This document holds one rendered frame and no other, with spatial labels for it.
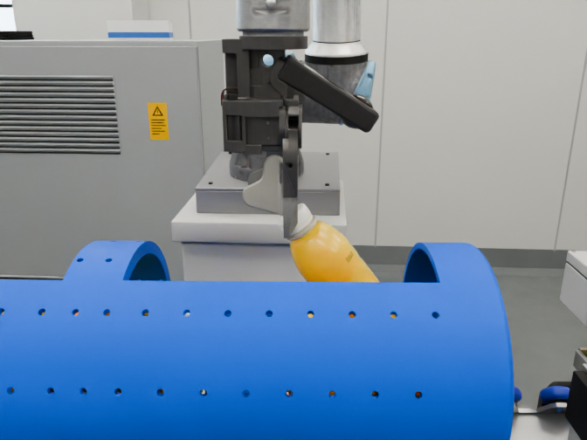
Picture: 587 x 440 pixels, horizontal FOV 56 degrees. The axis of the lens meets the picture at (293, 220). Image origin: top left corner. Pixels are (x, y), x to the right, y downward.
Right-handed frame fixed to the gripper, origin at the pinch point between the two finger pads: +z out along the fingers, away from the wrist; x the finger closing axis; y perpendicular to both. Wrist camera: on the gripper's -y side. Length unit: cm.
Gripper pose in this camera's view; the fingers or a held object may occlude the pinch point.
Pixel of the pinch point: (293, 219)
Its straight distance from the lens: 62.7
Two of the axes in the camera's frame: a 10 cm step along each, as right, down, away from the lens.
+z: 0.0, 9.5, 3.2
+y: -10.0, -0.1, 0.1
